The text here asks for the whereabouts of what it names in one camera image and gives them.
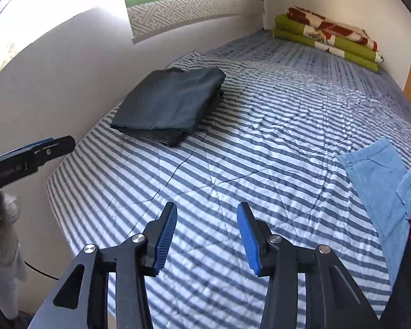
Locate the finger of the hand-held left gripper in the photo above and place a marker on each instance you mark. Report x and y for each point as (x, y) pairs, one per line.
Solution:
(51, 149)

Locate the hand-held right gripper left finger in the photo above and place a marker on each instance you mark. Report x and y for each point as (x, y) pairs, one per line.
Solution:
(166, 236)

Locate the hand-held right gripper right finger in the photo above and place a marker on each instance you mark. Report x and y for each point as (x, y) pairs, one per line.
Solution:
(248, 240)

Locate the navy blue pants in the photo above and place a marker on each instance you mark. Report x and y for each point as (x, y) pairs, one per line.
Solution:
(167, 99)

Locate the blue white striped bedspread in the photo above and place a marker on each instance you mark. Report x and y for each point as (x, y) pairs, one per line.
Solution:
(260, 144)

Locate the light blue denim garment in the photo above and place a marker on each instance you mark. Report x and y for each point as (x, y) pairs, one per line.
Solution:
(380, 178)

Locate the green folded blanket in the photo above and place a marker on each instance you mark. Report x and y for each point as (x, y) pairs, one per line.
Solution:
(294, 29)

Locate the red floral folded blanket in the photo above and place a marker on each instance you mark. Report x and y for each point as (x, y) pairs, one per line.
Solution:
(328, 27)

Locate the landscape wall poster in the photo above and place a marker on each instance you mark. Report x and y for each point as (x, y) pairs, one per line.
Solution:
(191, 7)

